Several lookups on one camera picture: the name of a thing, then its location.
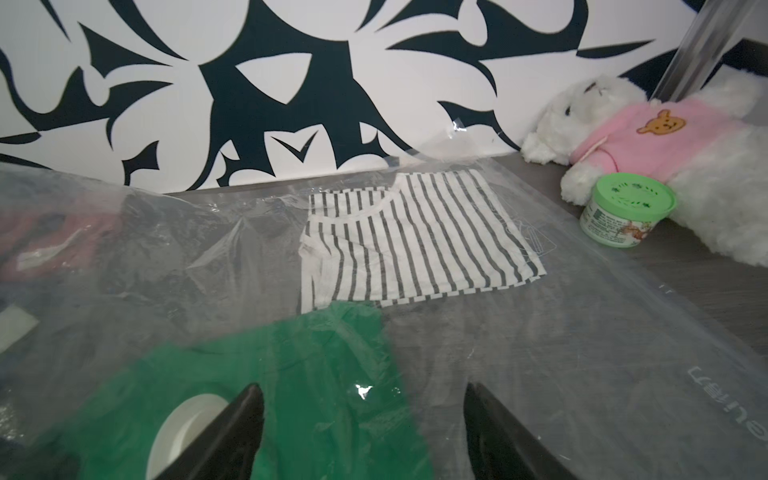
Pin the clear plastic vacuum bag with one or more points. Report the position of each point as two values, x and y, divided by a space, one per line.
603 361

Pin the red tank top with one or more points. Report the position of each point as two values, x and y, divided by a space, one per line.
37 243

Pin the white teddy bear pink shirt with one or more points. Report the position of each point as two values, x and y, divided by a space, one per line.
701 147

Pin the green lidded small tub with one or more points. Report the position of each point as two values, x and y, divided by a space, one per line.
624 208

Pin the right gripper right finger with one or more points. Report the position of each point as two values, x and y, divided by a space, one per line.
500 446

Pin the black white striped shirt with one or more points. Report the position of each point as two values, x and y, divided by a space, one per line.
427 236

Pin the white vacuum bag valve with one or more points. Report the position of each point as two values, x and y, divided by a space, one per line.
185 423

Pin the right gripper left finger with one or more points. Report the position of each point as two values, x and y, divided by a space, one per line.
226 449

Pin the green garment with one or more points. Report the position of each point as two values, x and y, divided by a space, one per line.
335 407

